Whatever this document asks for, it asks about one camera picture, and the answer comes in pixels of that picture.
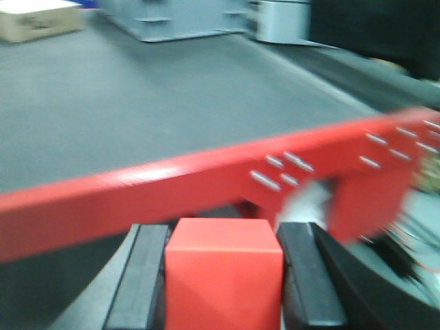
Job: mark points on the grey metal base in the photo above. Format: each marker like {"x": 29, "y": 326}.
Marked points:
{"x": 159, "y": 21}

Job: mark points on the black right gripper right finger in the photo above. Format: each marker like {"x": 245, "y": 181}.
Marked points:
{"x": 326, "y": 287}

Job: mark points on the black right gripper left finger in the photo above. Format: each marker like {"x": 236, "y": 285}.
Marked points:
{"x": 128, "y": 292}

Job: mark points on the small cardboard box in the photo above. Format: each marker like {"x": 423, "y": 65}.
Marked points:
{"x": 23, "y": 21}

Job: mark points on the red magnetic cube block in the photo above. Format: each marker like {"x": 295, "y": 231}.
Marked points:
{"x": 223, "y": 273}

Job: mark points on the long red beam structure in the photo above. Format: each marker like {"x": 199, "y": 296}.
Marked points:
{"x": 372, "y": 161}

